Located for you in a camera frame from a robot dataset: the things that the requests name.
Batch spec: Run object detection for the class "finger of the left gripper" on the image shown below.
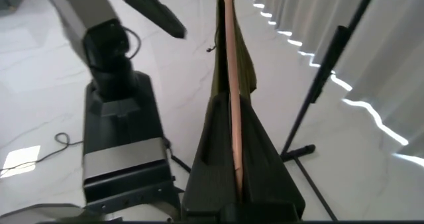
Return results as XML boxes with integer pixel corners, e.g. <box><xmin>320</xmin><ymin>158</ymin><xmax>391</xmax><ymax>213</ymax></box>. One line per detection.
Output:
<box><xmin>118</xmin><ymin>0</ymin><xmax>187</xmax><ymax>40</ymax></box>

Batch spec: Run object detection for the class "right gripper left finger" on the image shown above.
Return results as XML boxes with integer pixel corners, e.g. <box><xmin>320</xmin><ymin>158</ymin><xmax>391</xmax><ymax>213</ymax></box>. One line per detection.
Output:
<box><xmin>181</xmin><ymin>91</ymin><xmax>239</xmax><ymax>220</ymax></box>

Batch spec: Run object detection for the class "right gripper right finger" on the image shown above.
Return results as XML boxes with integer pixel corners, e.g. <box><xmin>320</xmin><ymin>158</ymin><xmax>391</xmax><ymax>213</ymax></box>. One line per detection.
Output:
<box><xmin>238</xmin><ymin>95</ymin><xmax>305</xmax><ymax>218</ymax></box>

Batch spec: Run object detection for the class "pink clothes hanger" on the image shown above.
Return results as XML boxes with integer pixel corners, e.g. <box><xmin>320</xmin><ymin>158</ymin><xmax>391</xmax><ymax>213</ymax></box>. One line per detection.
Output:
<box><xmin>221</xmin><ymin>0</ymin><xmax>245</xmax><ymax>200</ymax></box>

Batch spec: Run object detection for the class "green long-sleeved shirt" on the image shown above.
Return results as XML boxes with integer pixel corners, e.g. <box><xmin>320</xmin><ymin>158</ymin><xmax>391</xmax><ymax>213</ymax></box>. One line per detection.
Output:
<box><xmin>205</xmin><ymin>0</ymin><xmax>258</xmax><ymax>129</ymax></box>

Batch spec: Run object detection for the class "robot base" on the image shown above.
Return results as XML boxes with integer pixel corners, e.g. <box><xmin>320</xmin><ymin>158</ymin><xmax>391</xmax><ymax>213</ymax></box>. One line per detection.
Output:
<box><xmin>0</xmin><ymin>70</ymin><xmax>182</xmax><ymax>223</ymax></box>

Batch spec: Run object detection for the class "black clothes rack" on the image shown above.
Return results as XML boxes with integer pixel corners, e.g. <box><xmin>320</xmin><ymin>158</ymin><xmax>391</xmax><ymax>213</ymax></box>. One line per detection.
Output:
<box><xmin>280</xmin><ymin>0</ymin><xmax>380</xmax><ymax>221</ymax></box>

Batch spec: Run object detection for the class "white curtain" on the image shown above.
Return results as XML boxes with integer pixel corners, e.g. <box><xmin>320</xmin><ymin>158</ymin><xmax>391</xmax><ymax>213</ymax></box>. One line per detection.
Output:
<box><xmin>254</xmin><ymin>0</ymin><xmax>424</xmax><ymax>167</ymax></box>

